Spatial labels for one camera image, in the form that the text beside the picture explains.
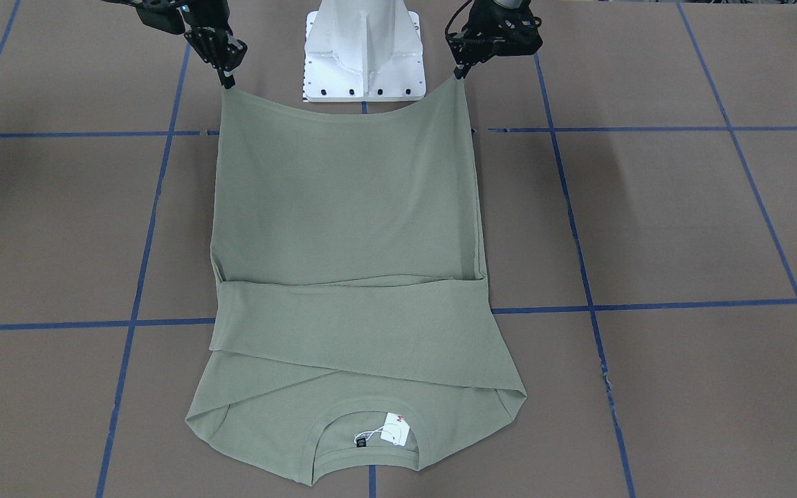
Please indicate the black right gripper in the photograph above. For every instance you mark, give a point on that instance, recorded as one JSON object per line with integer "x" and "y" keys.
{"x": 205, "y": 15}

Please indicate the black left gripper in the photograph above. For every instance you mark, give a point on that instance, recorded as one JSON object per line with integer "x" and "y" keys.
{"x": 479, "y": 28}

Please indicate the olive green long-sleeve shirt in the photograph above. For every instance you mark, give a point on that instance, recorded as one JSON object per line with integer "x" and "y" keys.
{"x": 349, "y": 261}

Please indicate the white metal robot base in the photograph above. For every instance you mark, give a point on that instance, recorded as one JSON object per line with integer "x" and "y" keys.
{"x": 363, "y": 51}

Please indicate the white paper size tag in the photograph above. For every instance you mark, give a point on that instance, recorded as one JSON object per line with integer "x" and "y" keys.
{"x": 395, "y": 429}

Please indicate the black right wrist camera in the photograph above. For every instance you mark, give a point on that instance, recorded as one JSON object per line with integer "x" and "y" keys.
{"x": 164, "y": 16}

